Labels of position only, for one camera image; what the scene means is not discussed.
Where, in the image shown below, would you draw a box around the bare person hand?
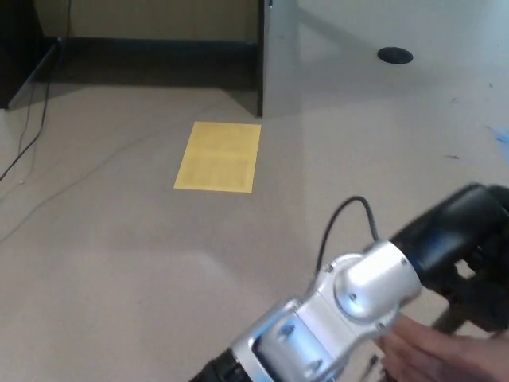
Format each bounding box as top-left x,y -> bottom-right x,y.
375,317 -> 509,382

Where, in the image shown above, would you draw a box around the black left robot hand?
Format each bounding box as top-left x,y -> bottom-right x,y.
388,183 -> 509,298

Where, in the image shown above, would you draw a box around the blue plastic scrap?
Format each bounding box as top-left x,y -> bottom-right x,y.
486,126 -> 509,145

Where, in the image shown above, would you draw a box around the black round floor cover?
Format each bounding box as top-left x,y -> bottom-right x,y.
377,46 -> 414,64

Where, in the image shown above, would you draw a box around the dark wooden desk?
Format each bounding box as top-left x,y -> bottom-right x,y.
0,0 -> 305,119

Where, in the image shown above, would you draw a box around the yellow paper sheet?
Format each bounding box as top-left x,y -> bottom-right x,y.
173,121 -> 262,195

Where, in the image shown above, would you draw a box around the black robot wrist cable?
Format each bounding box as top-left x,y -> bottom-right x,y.
315,195 -> 382,268

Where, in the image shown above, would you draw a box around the thin grey floor cable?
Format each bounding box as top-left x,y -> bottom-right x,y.
0,123 -> 196,242

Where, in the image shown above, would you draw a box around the thick black power cable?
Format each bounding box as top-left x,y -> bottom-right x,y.
0,0 -> 73,181

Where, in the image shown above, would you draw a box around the thin black cable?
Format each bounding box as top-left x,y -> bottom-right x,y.
15,81 -> 33,154

